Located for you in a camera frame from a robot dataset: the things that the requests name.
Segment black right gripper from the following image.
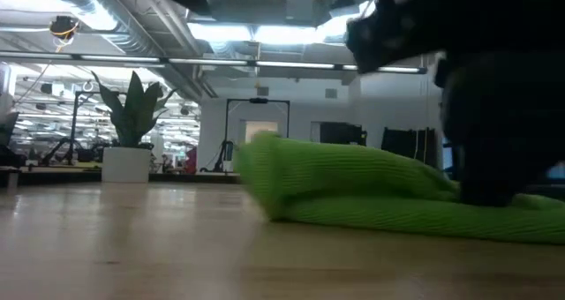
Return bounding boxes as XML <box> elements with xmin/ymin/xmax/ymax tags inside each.
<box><xmin>345</xmin><ymin>0</ymin><xmax>565</xmax><ymax>207</ymax></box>

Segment green microfiber towel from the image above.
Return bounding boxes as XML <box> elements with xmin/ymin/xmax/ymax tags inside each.
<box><xmin>233</xmin><ymin>131</ymin><xmax>565</xmax><ymax>246</ymax></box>

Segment black cases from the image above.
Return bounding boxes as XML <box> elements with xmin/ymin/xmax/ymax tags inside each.
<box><xmin>380</xmin><ymin>126</ymin><xmax>439</xmax><ymax>162</ymax></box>

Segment black cabinet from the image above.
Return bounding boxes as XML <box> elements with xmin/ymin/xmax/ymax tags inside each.
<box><xmin>319</xmin><ymin>121</ymin><xmax>368</xmax><ymax>147</ymax></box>

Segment overhead beam with light strips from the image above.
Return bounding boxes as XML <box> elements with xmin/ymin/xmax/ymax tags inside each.
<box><xmin>0</xmin><ymin>50</ymin><xmax>428</xmax><ymax>75</ymax></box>

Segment green artificial plant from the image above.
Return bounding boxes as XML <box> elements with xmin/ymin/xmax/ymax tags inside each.
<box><xmin>90</xmin><ymin>70</ymin><xmax>178</xmax><ymax>149</ymax></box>

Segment white plant pot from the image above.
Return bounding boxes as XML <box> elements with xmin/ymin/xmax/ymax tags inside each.
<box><xmin>102</xmin><ymin>146</ymin><xmax>153</xmax><ymax>184</ymax></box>

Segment distant black stand frame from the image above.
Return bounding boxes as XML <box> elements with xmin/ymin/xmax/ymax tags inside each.
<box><xmin>223</xmin><ymin>97</ymin><xmax>291</xmax><ymax>173</ymax></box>

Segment black overhead camera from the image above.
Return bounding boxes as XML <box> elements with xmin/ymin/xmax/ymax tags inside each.
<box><xmin>49</xmin><ymin>15</ymin><xmax>81</xmax><ymax>41</ymax></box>

